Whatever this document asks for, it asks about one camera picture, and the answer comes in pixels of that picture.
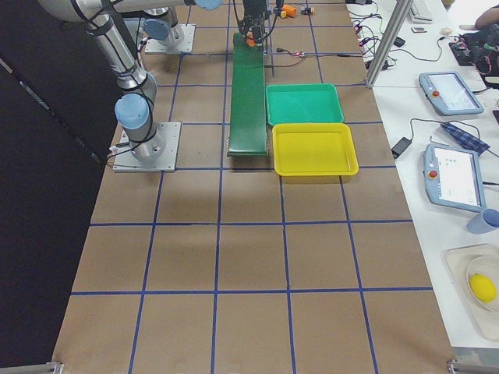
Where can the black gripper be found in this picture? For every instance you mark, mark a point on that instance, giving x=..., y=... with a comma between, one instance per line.
x=250, y=12

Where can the orange 4680 battery cylinder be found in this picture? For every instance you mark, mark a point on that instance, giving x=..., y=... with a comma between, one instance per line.
x=250, y=41

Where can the plain orange cylinder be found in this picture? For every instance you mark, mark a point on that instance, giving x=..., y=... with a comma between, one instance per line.
x=288, y=11

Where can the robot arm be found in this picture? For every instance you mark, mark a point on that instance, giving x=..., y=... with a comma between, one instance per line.
x=168, y=15
x=135, y=109

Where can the green plastic tray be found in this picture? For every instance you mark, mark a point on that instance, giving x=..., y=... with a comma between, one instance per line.
x=303, y=103

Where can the green conveyor belt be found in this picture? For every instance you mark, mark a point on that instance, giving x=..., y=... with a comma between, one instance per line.
x=248, y=113

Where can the yellow plastic tray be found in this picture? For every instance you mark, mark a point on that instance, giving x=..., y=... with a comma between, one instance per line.
x=314, y=150

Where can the black power adapter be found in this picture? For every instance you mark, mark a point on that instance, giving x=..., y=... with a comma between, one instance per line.
x=400, y=147

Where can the teach pendant far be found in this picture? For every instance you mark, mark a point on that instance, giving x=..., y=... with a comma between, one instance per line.
x=449, y=94

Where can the teach pendant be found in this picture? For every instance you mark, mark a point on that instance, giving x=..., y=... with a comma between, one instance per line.
x=452, y=178
x=449, y=94

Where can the blue checked cloth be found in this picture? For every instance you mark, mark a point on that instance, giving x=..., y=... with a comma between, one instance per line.
x=465, y=139

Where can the teach pendant near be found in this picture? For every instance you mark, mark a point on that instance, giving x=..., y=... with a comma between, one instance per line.
x=452, y=178

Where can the blue cup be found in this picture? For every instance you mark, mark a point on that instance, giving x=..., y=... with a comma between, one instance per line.
x=484, y=222

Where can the beige tray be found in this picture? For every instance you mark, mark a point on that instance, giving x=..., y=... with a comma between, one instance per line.
x=457, y=261

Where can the white bowl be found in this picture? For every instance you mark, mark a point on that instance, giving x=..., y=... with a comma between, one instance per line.
x=488, y=266

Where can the yellow lemon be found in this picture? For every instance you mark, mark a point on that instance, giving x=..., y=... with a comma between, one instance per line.
x=482, y=288

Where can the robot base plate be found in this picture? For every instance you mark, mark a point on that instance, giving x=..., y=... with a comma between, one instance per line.
x=158, y=154
x=165, y=40

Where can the aluminium frame post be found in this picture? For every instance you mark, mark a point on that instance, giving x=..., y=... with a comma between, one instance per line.
x=395, y=22

